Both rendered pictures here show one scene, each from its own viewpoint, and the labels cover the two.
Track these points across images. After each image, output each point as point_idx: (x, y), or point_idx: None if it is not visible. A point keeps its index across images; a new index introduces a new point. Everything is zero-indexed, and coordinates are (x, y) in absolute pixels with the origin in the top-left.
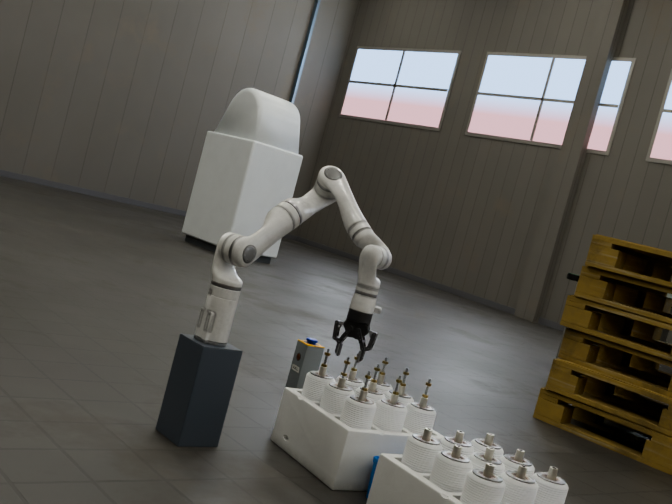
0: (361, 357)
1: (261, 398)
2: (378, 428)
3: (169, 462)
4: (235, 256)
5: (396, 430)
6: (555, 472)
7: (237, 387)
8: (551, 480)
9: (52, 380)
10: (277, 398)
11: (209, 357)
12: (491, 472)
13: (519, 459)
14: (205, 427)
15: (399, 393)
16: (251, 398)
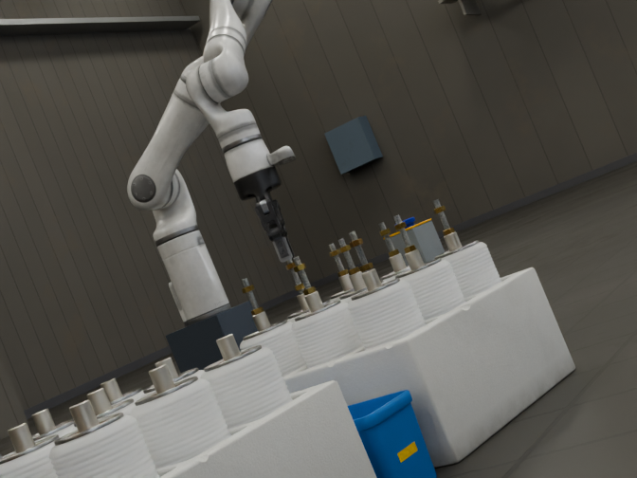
0: (279, 251)
1: (590, 316)
2: (297, 370)
3: None
4: (131, 202)
5: (317, 362)
6: (72, 414)
7: (591, 306)
8: (63, 437)
9: None
10: (630, 302)
11: (180, 345)
12: None
13: (155, 390)
14: None
15: (410, 269)
16: (566, 324)
